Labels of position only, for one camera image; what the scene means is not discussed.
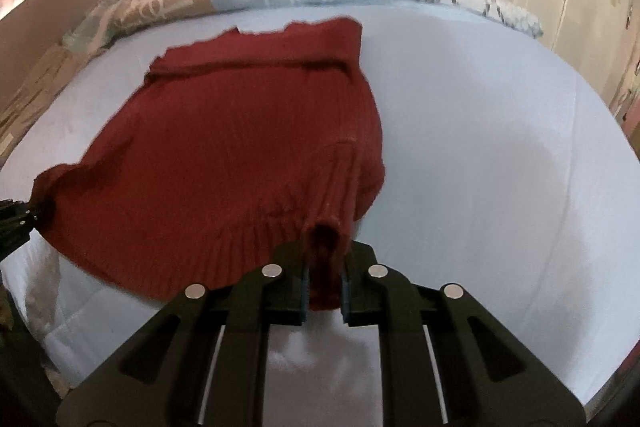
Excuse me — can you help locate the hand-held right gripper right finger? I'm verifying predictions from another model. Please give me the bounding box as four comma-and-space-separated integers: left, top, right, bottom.
341, 241, 586, 427

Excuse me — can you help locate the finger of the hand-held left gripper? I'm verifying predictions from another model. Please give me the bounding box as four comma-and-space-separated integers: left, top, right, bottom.
0, 199, 38, 260

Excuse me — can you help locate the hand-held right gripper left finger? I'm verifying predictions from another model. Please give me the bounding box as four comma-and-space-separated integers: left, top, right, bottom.
56, 241, 311, 427

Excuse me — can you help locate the red knitted sweater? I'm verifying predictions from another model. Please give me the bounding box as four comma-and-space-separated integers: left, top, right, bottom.
31, 18, 386, 312

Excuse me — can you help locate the plaid pillow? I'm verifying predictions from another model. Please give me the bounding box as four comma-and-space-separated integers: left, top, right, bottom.
61, 0, 136, 52

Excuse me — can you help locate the tan garment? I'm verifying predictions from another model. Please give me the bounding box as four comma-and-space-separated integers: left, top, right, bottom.
0, 44, 96, 168

